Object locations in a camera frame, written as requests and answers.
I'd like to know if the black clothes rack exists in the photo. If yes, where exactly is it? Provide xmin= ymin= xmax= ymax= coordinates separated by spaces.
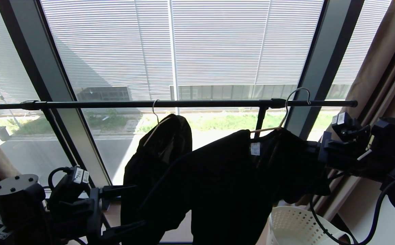
xmin=0 ymin=99 xmax=358 ymax=245

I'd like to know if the black garment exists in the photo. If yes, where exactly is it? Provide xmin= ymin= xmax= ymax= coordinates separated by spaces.
xmin=120 ymin=114 xmax=193 ymax=245
xmin=138 ymin=129 xmax=331 ymax=245

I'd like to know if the white laundry basket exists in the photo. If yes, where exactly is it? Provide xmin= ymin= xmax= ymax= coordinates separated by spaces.
xmin=267 ymin=205 xmax=354 ymax=245

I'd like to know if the pink clothes hanger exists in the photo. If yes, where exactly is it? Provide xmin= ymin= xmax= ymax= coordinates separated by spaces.
xmin=143 ymin=100 xmax=174 ymax=147
xmin=250 ymin=87 xmax=311 ymax=134

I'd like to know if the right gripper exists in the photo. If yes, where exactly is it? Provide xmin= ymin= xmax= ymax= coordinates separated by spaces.
xmin=317 ymin=130 xmax=372 ymax=171

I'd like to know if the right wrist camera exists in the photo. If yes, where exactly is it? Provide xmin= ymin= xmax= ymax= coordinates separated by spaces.
xmin=331 ymin=112 xmax=372 ymax=145

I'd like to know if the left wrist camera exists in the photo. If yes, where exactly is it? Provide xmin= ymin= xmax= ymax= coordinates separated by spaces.
xmin=48 ymin=166 xmax=90 ymax=206

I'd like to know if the black cable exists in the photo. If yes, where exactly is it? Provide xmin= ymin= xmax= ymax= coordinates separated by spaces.
xmin=48 ymin=166 xmax=73 ymax=192
xmin=309 ymin=173 xmax=395 ymax=245

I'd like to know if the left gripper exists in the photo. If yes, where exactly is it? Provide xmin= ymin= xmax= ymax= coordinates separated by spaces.
xmin=49 ymin=184 xmax=147 ymax=245

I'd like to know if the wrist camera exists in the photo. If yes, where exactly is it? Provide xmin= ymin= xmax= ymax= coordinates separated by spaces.
xmin=331 ymin=112 xmax=372 ymax=145
xmin=48 ymin=166 xmax=90 ymax=206

